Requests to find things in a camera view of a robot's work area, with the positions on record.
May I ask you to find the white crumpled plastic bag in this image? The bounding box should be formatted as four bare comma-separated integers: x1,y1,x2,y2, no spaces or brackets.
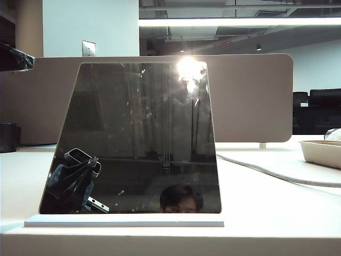
323,128,341,141

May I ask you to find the grey cable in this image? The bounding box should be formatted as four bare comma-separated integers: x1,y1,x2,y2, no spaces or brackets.
217,153,341,188

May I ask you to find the beige shallow tray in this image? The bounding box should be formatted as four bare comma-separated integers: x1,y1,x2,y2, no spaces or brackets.
297,140,341,170

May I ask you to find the narrow black office chair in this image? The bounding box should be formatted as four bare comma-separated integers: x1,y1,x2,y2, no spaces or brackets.
293,91,310,135

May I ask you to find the black cup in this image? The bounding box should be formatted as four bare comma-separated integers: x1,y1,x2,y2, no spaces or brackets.
0,122,21,153

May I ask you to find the wide black office chair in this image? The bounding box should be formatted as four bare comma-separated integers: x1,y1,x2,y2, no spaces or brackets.
309,89,341,135

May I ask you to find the brown desk divider panel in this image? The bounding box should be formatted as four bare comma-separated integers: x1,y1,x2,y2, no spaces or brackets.
0,53,294,146

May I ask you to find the square mirror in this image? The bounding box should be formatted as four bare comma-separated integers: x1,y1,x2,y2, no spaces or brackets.
24,61,225,228

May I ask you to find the long ceiling strip light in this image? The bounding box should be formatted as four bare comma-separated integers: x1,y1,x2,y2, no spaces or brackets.
138,17,341,27

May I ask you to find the metal wall plate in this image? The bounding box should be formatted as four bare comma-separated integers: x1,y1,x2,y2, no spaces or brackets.
82,40,97,57

